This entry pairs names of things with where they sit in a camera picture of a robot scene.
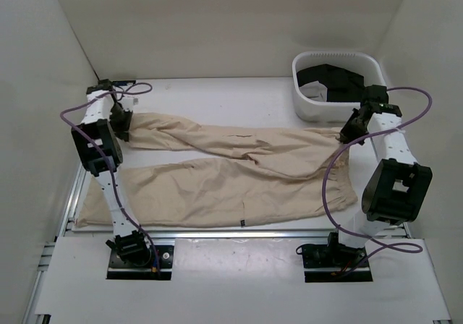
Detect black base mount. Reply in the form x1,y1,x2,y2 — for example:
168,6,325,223
106,240,174,281
295,232,373,284

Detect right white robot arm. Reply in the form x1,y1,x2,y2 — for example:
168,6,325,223
325,85,433,266

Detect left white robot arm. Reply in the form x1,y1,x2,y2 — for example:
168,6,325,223
60,80,158,272

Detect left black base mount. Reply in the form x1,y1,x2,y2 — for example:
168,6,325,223
106,240,174,281

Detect beige trousers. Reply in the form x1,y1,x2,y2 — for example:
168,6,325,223
75,111,359,229

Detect black trousers in basket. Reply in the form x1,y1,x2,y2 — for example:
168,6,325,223
296,64,365,103

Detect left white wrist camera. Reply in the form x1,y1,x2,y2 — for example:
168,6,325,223
120,97,139,110

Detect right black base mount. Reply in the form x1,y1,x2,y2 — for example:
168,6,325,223
295,232,373,284

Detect white front cover plate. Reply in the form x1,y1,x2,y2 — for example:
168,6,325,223
36,237,450,323

